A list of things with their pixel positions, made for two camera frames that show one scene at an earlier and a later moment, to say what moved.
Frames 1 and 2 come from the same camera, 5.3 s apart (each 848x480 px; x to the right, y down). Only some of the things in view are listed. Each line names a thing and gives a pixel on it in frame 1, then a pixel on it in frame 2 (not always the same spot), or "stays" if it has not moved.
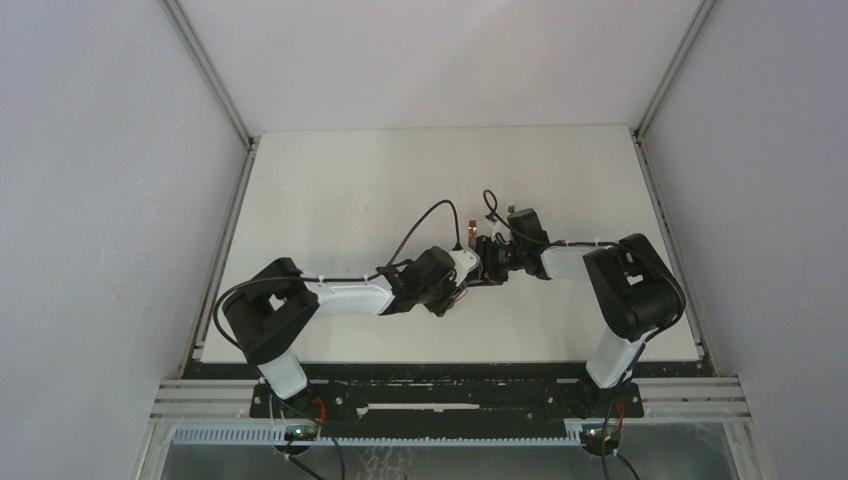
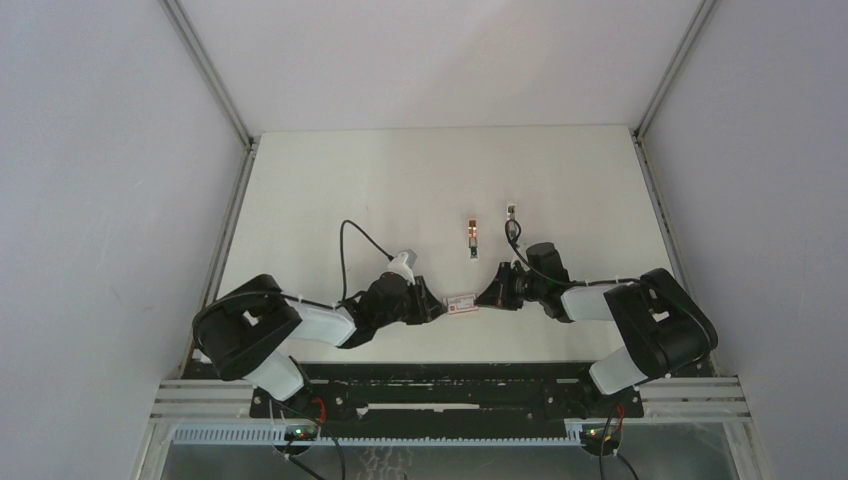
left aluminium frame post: (196, 342) stays
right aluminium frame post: (696, 22) stays
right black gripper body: (497, 258) → (515, 286)
